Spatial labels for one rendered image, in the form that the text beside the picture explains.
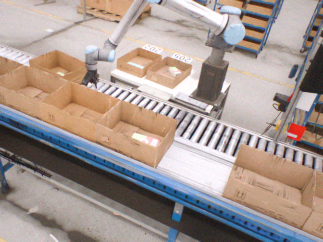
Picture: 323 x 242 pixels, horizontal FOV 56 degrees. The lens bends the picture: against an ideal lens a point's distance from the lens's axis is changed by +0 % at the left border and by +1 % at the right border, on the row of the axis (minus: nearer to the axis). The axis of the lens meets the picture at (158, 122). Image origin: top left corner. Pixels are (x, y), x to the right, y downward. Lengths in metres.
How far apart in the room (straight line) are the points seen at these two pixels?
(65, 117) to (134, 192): 0.62
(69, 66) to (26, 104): 0.89
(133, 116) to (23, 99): 0.68
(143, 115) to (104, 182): 0.49
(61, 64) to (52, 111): 1.05
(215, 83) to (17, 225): 1.89
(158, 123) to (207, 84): 0.81
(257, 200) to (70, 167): 1.17
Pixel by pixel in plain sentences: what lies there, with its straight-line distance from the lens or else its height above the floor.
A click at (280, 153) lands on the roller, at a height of 0.75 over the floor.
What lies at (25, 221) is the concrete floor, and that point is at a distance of 2.65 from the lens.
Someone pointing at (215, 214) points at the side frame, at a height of 0.79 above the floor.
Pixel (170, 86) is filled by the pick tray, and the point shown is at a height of 0.78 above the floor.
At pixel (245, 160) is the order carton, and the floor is 0.95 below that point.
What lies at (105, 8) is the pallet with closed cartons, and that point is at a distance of 6.42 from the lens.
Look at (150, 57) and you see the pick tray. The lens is 3.14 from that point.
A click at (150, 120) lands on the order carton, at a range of 1.90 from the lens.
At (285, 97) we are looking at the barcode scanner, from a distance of 2.28.
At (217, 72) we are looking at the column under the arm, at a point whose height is 1.03.
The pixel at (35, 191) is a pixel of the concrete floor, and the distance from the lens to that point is 2.82.
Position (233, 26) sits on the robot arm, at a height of 1.47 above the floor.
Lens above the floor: 2.11
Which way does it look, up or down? 37 degrees down
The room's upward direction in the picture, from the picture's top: 8 degrees clockwise
